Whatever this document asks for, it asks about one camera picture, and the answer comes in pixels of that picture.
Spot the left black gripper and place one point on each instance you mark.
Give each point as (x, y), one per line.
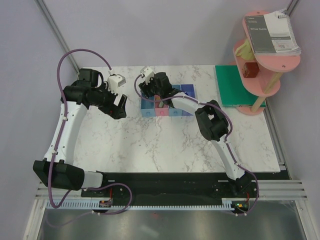
(117, 112)

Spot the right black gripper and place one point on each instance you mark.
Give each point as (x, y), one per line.
(144, 87)

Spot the pink bin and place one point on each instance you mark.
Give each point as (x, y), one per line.
(160, 112)

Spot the light blue bin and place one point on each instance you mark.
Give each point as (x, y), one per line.
(147, 108)

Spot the purple bin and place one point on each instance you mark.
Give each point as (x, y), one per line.
(189, 90)

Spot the medium blue bin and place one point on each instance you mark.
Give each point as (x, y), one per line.
(175, 112)

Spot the green highlighter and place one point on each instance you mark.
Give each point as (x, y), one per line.
(161, 104)

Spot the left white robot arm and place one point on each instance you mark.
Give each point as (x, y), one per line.
(57, 169)

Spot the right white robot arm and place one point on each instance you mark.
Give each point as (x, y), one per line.
(213, 123)

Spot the green cutting mat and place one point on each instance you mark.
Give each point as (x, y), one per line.
(231, 89)

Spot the brown box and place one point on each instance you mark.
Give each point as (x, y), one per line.
(250, 70)

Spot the pink tiered shelf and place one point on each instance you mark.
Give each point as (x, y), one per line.
(267, 82)

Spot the setup guide booklet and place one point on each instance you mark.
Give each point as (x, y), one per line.
(260, 37)

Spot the spiral notebook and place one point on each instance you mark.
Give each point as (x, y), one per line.
(281, 33)

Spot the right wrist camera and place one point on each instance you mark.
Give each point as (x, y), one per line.
(147, 73)

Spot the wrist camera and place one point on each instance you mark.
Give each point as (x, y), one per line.
(147, 73)
(115, 81)

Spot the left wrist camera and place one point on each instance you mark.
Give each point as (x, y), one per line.
(115, 81)

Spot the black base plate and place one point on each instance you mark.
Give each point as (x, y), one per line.
(168, 188)

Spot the aluminium rail frame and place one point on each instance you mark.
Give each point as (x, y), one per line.
(278, 212)

